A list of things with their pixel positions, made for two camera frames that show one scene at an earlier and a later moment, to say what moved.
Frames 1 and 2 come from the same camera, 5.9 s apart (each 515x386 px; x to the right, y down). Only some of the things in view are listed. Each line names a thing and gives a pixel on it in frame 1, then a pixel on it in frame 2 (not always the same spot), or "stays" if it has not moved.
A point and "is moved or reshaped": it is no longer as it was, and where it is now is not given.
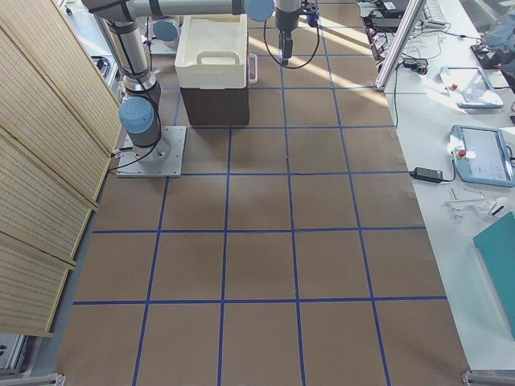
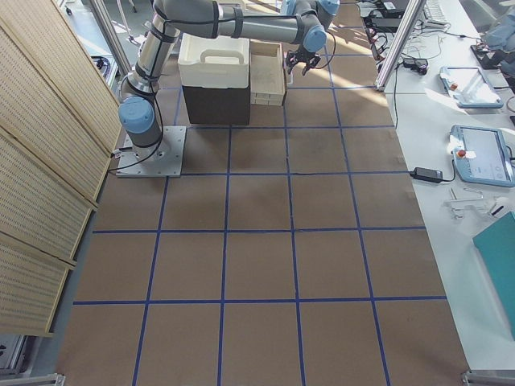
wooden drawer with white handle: [253, 67] is moved or reshaped
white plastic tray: [212, 52] stays
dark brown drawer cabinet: [216, 107] stays
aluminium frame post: [414, 10] stays
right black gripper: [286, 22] to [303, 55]
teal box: [496, 246] stays
